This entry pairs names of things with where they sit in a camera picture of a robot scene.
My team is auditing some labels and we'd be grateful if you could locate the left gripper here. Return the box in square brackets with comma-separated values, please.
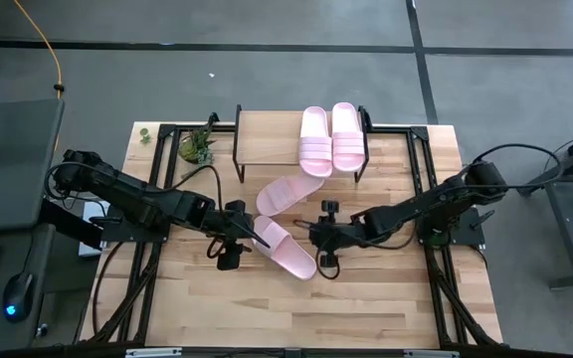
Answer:
[215, 199, 272, 272]

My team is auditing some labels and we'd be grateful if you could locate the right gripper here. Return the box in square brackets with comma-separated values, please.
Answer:
[292, 199, 365, 269]

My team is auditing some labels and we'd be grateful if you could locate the pink rubber slide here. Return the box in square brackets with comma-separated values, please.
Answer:
[297, 105, 334, 179]
[330, 101, 367, 173]
[255, 173, 326, 218]
[250, 214, 318, 281]

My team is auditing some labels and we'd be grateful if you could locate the potted succulent plant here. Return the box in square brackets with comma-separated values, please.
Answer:
[177, 123, 218, 168]

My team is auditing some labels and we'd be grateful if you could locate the white box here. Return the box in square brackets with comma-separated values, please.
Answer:
[77, 198, 114, 258]

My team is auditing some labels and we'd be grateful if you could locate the black computer mouse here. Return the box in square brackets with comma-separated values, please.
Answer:
[1, 271, 36, 324]

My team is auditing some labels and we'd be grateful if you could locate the dark grey monitor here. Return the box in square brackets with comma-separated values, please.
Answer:
[0, 98, 67, 235]

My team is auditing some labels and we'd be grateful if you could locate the grey metal desk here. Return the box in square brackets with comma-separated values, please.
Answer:
[516, 122, 573, 290]

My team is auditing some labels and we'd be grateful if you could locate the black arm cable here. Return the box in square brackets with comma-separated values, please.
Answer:
[314, 142, 565, 280]
[44, 161, 229, 261]

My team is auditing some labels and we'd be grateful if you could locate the wooden shelf with black frame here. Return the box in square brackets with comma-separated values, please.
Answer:
[233, 102, 371, 184]

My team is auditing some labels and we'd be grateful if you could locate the black aluminium table frame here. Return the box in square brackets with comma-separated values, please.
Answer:
[75, 121, 505, 358]

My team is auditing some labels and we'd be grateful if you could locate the silver metal bracket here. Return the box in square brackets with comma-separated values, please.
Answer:
[124, 347, 183, 358]
[403, 349, 461, 358]

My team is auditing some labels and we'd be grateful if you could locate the yellow cable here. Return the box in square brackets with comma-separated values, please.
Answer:
[12, 0, 66, 100]

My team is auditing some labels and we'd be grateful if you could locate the thin black cable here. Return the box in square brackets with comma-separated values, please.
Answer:
[554, 133, 573, 165]

